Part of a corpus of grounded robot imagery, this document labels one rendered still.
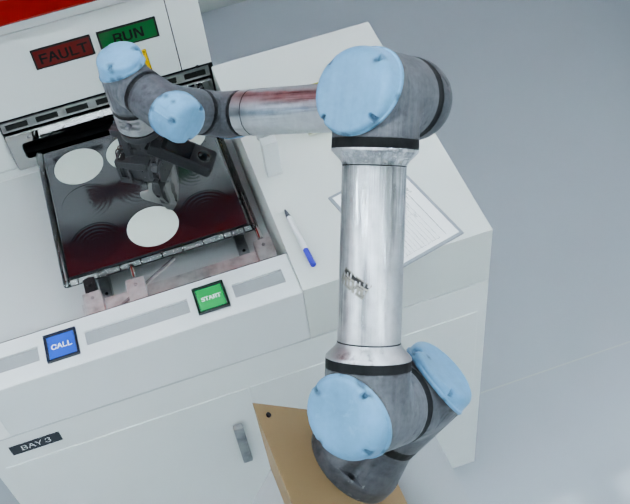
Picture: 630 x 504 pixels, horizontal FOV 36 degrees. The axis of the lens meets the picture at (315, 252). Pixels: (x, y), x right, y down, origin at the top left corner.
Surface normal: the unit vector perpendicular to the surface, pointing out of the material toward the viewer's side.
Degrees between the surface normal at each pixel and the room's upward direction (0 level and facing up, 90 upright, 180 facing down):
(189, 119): 90
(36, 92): 90
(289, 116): 67
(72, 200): 0
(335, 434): 55
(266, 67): 0
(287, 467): 44
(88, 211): 0
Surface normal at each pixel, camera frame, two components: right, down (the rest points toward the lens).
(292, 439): 0.58, -0.68
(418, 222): -0.09, -0.62
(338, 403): -0.58, 0.16
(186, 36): 0.32, 0.72
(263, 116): -0.56, 0.38
